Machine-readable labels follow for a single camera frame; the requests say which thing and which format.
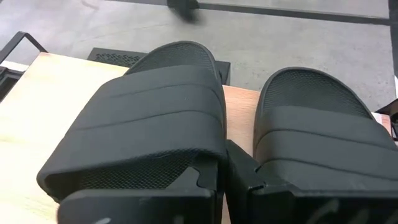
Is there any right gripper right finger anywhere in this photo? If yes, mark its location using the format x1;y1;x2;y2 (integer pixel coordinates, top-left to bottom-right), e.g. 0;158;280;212
225;139;398;224

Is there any black rubber slide sandal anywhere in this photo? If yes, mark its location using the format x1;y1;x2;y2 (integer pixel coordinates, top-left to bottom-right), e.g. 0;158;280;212
36;40;228;203
252;66;398;191

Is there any person's shoe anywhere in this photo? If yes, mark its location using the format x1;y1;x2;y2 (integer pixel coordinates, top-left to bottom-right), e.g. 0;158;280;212
166;0;206;24

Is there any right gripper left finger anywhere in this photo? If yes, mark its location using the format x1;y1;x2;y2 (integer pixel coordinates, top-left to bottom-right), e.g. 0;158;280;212
57;156;225;224

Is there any black perforated floor grate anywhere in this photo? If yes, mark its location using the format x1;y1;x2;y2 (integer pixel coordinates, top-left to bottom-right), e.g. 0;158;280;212
86;47;231;85

